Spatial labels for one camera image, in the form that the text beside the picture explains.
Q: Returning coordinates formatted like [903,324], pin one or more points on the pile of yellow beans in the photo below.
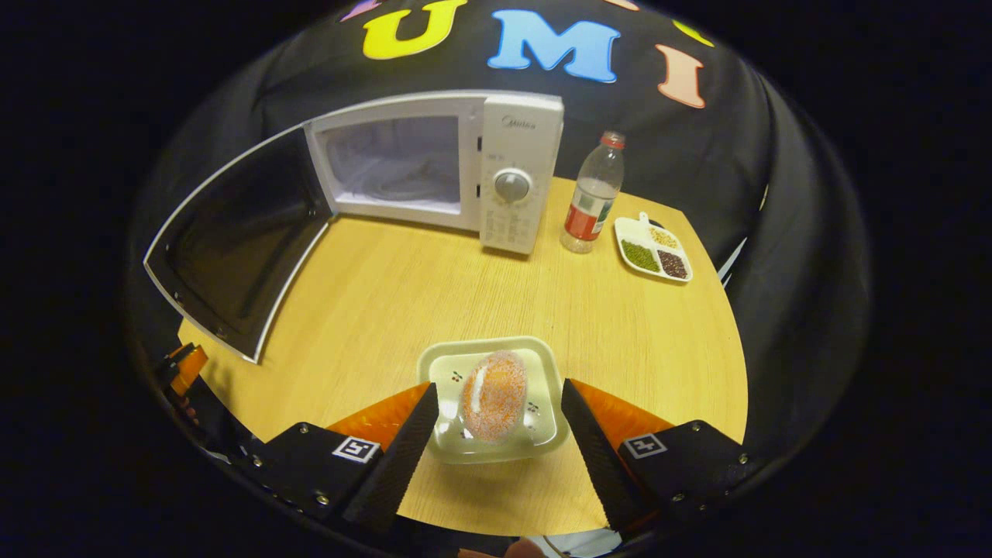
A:
[663,237]

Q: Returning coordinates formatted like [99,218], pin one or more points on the white square plate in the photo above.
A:
[542,372]

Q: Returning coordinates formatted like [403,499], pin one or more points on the pile of green beans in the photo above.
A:
[640,256]

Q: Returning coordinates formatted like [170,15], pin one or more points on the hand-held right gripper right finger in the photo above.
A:
[601,465]

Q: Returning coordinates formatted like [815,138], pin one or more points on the white microwave oven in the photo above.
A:
[519,155]

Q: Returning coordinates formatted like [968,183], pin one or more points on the pile of dark red beans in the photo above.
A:
[673,264]

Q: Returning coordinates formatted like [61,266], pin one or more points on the orange sugared bread roll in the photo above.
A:
[494,397]

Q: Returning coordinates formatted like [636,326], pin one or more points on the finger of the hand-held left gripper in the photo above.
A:
[188,368]

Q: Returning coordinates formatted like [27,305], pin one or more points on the clear bottle with red label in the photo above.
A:
[593,201]

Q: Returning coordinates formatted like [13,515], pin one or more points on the person's white clothing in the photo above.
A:
[585,544]

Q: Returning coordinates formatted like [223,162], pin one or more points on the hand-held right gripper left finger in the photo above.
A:
[391,465]

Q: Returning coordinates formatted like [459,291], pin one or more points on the white divided dish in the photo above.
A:
[629,231]

